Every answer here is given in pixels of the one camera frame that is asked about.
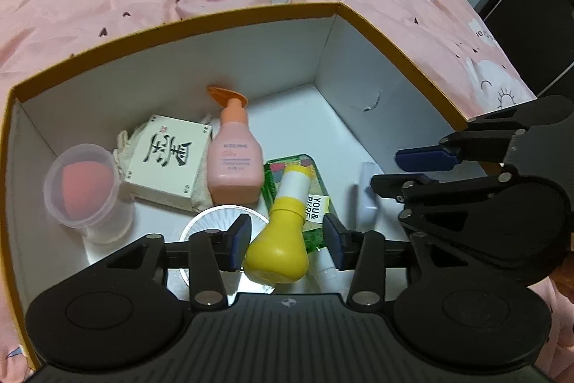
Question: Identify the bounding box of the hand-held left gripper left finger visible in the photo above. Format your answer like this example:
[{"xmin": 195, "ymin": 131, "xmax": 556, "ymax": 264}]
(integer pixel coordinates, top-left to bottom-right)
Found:
[{"xmin": 96, "ymin": 212, "xmax": 253, "ymax": 312}]

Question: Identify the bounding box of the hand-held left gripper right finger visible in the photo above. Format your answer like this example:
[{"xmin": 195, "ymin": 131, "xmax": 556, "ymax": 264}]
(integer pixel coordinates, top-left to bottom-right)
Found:
[{"xmin": 323, "ymin": 212, "xmax": 453, "ymax": 307}]

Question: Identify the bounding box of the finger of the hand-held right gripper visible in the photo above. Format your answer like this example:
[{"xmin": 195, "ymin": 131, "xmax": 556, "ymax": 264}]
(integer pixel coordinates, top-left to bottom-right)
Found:
[
  {"xmin": 395, "ymin": 95, "xmax": 574, "ymax": 173},
  {"xmin": 370, "ymin": 168, "xmax": 516, "ymax": 204}
]

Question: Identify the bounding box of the yellow bulb shaped bottle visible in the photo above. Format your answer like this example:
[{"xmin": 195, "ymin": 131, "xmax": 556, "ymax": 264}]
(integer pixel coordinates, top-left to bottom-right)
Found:
[{"xmin": 243, "ymin": 168, "xmax": 315, "ymax": 285}]

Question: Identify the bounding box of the orange cardboard box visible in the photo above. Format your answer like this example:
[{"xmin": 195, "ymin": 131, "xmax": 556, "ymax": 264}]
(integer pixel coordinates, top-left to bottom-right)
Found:
[{"xmin": 0, "ymin": 1, "xmax": 494, "ymax": 370}]

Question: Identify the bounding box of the round clear lid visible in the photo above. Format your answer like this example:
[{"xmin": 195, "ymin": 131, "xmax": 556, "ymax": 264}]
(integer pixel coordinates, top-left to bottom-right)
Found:
[{"xmin": 179, "ymin": 206, "xmax": 279, "ymax": 298}]

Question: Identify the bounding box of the green patterned packet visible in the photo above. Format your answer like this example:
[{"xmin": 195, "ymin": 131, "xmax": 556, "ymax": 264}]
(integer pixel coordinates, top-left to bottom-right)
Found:
[{"xmin": 263, "ymin": 153, "xmax": 333, "ymax": 251}]

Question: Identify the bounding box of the pink pump bottle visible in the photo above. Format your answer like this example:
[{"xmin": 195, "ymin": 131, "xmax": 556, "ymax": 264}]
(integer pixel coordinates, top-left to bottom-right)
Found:
[{"xmin": 206, "ymin": 85, "xmax": 264, "ymax": 205}]

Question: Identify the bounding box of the white square box black print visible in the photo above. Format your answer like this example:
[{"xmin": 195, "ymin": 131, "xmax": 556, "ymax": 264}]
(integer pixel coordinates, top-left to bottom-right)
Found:
[{"xmin": 123, "ymin": 114, "xmax": 213, "ymax": 213}]

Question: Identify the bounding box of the beige cloth pouch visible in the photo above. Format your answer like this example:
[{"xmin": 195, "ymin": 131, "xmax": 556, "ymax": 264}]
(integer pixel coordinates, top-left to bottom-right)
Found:
[{"xmin": 116, "ymin": 114, "xmax": 213, "ymax": 215}]

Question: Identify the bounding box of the pink makeup sponge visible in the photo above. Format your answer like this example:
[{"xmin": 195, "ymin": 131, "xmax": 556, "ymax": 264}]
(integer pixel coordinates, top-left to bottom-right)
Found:
[{"xmin": 60, "ymin": 161, "xmax": 113, "ymax": 218}]

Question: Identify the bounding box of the dark cabinet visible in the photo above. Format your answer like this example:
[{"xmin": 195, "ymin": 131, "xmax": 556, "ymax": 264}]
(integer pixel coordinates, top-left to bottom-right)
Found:
[{"xmin": 475, "ymin": 0, "xmax": 574, "ymax": 97}]

